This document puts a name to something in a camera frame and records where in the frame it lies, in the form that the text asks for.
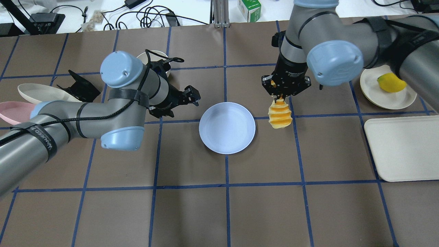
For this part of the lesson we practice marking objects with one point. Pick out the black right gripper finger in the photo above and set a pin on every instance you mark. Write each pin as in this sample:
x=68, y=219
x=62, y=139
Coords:
x=277, y=97

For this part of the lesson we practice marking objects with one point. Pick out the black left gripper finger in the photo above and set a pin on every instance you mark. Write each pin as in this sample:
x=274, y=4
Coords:
x=191, y=96

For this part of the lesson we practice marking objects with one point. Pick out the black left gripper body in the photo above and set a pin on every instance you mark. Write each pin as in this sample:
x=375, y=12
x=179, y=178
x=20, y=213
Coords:
x=172, y=97

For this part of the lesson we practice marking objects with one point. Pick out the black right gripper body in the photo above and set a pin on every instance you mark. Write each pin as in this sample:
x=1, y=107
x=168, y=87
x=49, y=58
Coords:
x=290, y=70

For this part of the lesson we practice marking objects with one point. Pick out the yellow spiral bread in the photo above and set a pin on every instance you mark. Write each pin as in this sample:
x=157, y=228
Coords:
x=279, y=114

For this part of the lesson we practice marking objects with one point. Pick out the blue plate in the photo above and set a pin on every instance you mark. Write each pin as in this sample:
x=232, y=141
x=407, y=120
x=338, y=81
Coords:
x=227, y=128

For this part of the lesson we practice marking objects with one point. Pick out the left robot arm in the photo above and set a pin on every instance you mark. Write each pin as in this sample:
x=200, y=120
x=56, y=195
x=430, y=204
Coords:
x=135, y=90

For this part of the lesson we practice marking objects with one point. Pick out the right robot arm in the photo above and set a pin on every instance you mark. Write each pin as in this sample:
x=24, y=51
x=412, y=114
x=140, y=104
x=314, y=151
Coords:
x=316, y=39

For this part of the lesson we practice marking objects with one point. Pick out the round cream lemon plate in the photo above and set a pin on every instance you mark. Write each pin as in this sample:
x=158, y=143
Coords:
x=383, y=99

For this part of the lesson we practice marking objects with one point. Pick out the pink plate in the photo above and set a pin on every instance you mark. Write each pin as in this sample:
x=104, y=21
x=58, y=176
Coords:
x=15, y=113

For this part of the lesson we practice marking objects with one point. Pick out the cream ceramic bowl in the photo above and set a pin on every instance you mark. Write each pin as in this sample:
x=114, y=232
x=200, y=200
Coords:
x=156, y=56

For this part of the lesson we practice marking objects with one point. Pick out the green white box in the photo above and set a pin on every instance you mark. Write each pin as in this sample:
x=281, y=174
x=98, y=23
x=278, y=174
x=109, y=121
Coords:
x=250, y=9

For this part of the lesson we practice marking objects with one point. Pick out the black dish rack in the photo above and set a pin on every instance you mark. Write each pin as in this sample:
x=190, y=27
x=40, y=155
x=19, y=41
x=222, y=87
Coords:
x=82, y=89

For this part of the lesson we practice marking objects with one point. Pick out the yellow lemon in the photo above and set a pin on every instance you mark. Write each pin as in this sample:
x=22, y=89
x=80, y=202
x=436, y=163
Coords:
x=390, y=83

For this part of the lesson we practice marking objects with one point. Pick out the black power adapter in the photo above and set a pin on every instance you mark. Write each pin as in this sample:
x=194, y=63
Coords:
x=133, y=3

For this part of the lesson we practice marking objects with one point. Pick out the bag of wooden pieces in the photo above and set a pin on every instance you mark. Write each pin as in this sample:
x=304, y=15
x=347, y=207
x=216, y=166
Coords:
x=96, y=18

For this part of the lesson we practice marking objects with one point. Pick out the cream rectangular tray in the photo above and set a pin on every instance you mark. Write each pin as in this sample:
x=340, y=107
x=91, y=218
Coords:
x=405, y=148

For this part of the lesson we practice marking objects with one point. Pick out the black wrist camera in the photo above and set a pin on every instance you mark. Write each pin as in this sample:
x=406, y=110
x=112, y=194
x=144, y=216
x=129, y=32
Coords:
x=160, y=67

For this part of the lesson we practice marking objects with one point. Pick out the aluminium frame post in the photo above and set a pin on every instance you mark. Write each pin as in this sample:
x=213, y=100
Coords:
x=219, y=13

